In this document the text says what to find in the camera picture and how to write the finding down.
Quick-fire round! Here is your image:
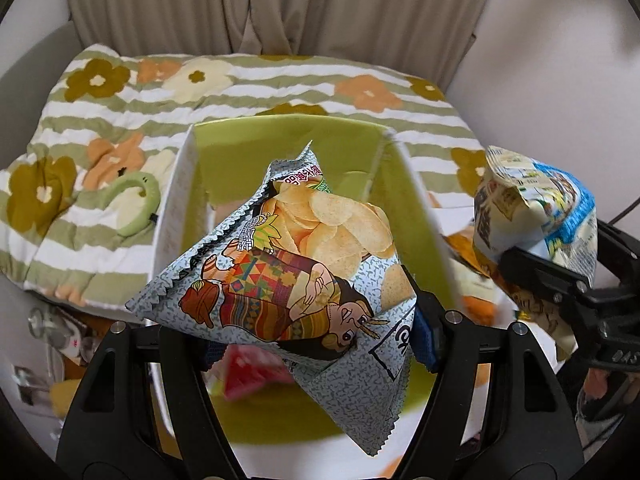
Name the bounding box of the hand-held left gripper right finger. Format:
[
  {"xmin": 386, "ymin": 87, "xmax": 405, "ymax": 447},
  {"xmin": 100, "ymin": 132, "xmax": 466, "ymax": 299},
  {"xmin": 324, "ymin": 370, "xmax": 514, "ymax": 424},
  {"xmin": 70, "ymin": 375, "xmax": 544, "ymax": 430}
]
[{"xmin": 394, "ymin": 266, "xmax": 587, "ymax": 480}]

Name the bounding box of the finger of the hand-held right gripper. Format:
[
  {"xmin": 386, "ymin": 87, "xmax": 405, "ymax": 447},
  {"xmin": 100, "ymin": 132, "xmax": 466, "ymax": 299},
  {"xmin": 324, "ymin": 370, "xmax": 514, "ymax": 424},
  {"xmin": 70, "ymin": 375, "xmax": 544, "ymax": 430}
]
[
  {"xmin": 500, "ymin": 246, "xmax": 597, "ymax": 317},
  {"xmin": 596, "ymin": 219, "xmax": 640, "ymax": 287}
]

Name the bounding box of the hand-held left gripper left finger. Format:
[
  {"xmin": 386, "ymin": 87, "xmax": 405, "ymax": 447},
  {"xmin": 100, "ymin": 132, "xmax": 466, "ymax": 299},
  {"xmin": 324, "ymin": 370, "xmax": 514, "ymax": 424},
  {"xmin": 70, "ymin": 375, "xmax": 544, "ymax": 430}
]
[{"xmin": 55, "ymin": 320, "xmax": 242, "ymax": 480}]

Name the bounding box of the blue and white snack bag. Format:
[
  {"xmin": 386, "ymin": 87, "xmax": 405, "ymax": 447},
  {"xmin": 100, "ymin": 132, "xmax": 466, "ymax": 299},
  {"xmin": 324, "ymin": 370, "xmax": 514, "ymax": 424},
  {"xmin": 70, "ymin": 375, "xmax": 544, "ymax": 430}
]
[{"xmin": 472, "ymin": 146, "xmax": 599, "ymax": 362}]

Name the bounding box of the grey patterned potato chip bag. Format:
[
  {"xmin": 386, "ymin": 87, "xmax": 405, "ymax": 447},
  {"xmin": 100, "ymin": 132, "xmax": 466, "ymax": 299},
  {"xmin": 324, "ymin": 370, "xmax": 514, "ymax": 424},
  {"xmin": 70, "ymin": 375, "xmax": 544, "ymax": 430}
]
[{"xmin": 125, "ymin": 141, "xmax": 419, "ymax": 457}]

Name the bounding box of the yellow-green storage box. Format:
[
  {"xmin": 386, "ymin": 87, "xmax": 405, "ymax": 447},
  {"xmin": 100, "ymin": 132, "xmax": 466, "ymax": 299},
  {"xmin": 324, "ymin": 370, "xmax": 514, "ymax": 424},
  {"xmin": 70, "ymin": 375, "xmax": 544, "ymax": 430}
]
[{"xmin": 149, "ymin": 114, "xmax": 482, "ymax": 480}]

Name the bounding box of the red snack packet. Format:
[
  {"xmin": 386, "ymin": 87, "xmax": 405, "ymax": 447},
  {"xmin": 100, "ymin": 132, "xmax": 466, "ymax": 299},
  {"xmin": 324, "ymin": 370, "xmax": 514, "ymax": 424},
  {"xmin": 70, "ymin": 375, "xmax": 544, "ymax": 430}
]
[{"xmin": 222, "ymin": 347, "xmax": 302, "ymax": 402}]

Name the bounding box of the yellow packet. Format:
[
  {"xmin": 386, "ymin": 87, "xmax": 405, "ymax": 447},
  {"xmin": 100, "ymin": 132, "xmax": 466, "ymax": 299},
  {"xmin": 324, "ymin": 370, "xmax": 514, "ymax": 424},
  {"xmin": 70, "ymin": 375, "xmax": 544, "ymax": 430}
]
[{"xmin": 49, "ymin": 379, "xmax": 84, "ymax": 419}]

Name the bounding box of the striped floral blanket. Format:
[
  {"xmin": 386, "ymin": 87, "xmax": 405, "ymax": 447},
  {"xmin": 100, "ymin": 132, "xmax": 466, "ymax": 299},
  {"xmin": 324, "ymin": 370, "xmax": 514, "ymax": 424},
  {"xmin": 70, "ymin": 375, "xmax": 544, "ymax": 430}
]
[{"xmin": 0, "ymin": 42, "xmax": 490, "ymax": 307}]

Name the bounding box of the beige curtain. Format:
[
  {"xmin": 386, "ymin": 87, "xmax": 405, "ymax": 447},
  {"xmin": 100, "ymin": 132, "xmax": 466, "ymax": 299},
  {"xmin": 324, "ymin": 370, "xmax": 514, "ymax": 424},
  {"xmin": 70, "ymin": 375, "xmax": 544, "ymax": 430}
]
[{"xmin": 65, "ymin": 0, "xmax": 502, "ymax": 87}]

